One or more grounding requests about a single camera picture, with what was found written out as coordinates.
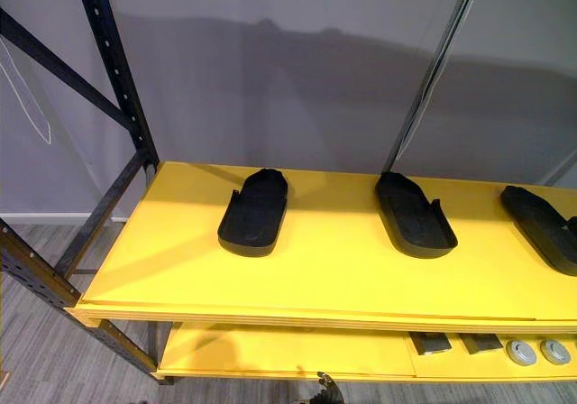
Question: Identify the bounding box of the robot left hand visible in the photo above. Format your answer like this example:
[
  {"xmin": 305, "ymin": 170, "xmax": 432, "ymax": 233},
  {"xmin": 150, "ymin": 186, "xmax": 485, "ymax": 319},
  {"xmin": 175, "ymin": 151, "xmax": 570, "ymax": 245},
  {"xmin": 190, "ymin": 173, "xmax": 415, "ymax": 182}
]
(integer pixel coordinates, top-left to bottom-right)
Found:
[{"xmin": 311, "ymin": 371, "xmax": 347, "ymax": 404}]

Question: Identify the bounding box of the yellow lower shelf board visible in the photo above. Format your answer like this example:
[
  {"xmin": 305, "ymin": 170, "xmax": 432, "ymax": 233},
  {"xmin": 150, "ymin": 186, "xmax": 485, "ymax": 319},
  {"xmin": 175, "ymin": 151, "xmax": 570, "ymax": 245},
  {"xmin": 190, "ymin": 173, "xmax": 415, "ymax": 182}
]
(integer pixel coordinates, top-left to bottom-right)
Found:
[{"xmin": 155, "ymin": 322, "xmax": 577, "ymax": 383}]

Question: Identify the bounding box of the yellow shelf board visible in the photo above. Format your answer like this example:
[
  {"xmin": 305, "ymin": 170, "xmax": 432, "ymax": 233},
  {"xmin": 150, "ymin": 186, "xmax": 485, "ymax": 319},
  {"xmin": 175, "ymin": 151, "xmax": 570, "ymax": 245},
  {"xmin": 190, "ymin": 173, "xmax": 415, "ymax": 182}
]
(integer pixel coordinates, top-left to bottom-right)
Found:
[
  {"xmin": 155, "ymin": 322, "xmax": 577, "ymax": 383},
  {"xmin": 64, "ymin": 161, "xmax": 577, "ymax": 334}
]

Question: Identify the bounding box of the grey metal square block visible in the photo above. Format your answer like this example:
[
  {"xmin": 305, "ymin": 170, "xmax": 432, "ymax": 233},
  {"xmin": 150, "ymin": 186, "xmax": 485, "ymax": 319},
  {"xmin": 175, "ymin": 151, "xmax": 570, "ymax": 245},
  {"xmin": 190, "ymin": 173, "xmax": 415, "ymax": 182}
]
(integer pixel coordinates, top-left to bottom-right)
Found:
[
  {"xmin": 459, "ymin": 334, "xmax": 505, "ymax": 357},
  {"xmin": 409, "ymin": 331, "xmax": 454, "ymax": 358}
]

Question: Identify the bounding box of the black plastic sole-shaped housing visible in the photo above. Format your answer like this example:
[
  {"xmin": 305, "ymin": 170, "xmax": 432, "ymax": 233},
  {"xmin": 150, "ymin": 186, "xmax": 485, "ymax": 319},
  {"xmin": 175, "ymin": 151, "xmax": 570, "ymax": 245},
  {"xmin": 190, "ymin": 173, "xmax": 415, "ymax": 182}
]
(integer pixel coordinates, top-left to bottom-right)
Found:
[
  {"xmin": 374, "ymin": 171, "xmax": 459, "ymax": 261},
  {"xmin": 216, "ymin": 167, "xmax": 289, "ymax": 258},
  {"xmin": 500, "ymin": 184, "xmax": 577, "ymax": 278}
]

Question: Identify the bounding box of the round silver metal disc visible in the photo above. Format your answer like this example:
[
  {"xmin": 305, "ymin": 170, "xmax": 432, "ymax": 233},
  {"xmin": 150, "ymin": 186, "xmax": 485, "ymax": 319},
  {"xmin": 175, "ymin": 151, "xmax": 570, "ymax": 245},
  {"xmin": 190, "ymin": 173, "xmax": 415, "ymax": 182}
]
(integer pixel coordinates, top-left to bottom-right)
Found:
[
  {"xmin": 539, "ymin": 339, "xmax": 572, "ymax": 367},
  {"xmin": 505, "ymin": 340, "xmax": 538, "ymax": 368}
]

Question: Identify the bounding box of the dark steel rack back post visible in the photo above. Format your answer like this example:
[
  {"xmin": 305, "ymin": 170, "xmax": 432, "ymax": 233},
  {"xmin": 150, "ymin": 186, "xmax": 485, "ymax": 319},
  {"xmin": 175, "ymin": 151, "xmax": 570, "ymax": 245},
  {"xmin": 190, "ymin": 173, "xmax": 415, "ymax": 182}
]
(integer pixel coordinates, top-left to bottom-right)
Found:
[{"xmin": 382, "ymin": 0, "xmax": 487, "ymax": 174}]

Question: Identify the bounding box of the dark steel shelf rack frame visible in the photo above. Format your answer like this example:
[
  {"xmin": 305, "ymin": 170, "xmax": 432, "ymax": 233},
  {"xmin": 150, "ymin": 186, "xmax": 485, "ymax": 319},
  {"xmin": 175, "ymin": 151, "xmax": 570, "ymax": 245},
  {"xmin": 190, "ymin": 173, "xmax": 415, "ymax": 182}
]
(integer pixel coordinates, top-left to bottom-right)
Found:
[{"xmin": 0, "ymin": 0, "xmax": 176, "ymax": 386}]

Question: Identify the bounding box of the white thin cable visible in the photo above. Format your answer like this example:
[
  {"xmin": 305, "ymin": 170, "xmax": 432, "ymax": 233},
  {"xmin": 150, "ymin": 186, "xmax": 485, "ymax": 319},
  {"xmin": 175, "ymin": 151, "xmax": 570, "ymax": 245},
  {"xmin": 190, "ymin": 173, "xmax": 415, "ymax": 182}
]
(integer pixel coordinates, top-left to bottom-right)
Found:
[{"xmin": 0, "ymin": 38, "xmax": 52, "ymax": 145}]

